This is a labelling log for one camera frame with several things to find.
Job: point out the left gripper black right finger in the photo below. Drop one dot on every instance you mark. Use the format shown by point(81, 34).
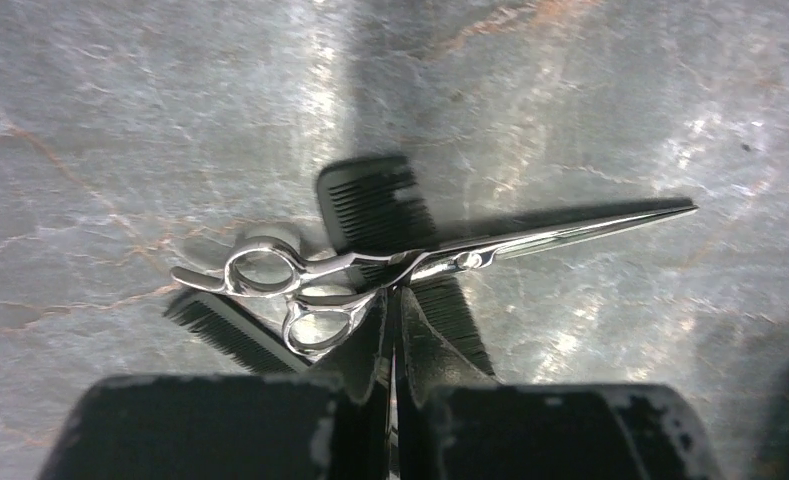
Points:
point(457, 423)

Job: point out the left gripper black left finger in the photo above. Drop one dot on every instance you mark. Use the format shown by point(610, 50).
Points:
point(329, 422)

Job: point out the silver scissors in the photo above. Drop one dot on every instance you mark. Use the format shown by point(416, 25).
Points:
point(401, 268)

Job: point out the black tail comb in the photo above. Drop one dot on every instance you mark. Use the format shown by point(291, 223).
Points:
point(227, 326)

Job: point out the black wide comb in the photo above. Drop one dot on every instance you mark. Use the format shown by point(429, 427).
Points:
point(374, 205)

